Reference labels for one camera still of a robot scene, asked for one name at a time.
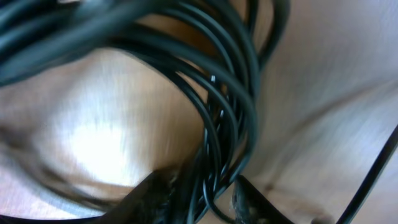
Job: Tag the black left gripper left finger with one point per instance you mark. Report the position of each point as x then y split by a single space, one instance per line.
148 203

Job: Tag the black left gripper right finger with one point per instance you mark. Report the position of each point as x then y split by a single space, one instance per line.
251 207

